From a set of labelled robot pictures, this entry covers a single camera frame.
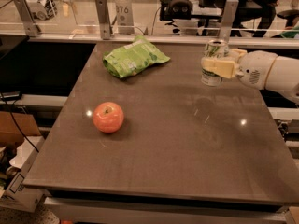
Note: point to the right metal bracket post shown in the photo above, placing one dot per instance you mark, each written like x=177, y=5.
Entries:
x=228, y=17

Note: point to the white equipment box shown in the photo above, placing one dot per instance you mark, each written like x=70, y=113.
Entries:
x=42, y=9

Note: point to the left metal bracket post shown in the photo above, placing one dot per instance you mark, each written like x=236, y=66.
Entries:
x=30, y=28

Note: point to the green snack bag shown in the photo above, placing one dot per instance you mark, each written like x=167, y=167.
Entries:
x=130, y=60

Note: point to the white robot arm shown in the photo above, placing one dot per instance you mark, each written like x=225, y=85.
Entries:
x=283, y=77

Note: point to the cardboard box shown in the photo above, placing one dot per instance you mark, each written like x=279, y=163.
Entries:
x=20, y=141

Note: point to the middle metal bracket post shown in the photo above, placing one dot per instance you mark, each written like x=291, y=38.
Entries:
x=103, y=18

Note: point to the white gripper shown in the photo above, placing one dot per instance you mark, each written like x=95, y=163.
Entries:
x=256, y=68

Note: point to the numbered sign plate 376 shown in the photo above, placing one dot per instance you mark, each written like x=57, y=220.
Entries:
x=124, y=13

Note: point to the red apple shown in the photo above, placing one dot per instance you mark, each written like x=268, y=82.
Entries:
x=108, y=117

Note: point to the metal bracket post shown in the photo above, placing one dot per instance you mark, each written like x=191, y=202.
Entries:
x=103, y=18
x=228, y=17
x=30, y=28

